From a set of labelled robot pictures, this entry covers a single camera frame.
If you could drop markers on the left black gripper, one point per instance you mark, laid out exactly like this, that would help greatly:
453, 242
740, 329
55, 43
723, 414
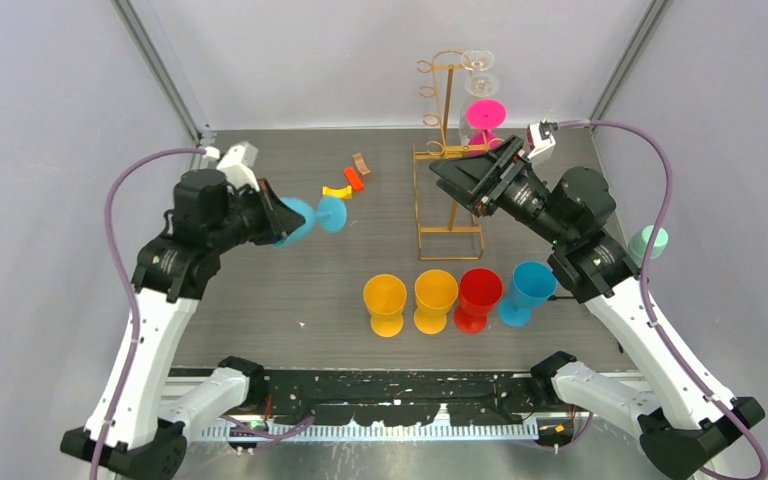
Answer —
279, 218

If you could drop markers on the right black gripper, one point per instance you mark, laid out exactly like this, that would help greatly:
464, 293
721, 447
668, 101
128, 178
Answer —
490, 174

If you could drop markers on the blue wine glass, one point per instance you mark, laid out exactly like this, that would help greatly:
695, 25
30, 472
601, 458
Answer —
531, 285
330, 214

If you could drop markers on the pink plastic wine glass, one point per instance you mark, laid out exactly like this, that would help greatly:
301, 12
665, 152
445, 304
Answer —
483, 116

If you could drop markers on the red plastic wine glass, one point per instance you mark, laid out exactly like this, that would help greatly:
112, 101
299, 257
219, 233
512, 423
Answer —
480, 290

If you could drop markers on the clear wine glass front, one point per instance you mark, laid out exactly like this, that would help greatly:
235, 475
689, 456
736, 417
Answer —
478, 85

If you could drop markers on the clear wine glass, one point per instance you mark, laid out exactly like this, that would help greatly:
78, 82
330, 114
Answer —
477, 60
478, 85

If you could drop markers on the yellow wine glass front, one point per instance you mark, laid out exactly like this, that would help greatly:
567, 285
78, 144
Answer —
436, 291

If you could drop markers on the yellow wine glass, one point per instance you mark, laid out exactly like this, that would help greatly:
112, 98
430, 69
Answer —
385, 297
436, 291

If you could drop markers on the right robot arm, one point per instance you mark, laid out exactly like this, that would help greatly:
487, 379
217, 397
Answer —
686, 417

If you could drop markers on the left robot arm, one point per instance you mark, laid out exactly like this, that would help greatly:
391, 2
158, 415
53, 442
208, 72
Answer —
130, 432

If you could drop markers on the gold wine glass rack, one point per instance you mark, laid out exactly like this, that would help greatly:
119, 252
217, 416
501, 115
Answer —
445, 230

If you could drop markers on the clear wine glass rear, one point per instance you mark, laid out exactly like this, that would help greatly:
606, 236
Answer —
477, 60

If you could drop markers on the yellow arch block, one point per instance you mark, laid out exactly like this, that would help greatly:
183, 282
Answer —
343, 193

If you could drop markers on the orange block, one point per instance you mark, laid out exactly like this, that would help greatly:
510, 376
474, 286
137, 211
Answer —
354, 179

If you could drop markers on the brown arch block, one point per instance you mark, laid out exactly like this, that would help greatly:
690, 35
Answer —
360, 164

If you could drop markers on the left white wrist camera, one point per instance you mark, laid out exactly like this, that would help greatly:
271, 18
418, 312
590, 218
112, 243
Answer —
236, 164

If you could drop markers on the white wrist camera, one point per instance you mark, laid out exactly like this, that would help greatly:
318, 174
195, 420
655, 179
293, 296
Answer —
236, 164
540, 141

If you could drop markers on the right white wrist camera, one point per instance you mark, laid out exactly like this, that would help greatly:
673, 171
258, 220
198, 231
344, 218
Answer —
540, 141

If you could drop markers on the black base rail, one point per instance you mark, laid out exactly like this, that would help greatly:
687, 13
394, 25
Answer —
404, 405

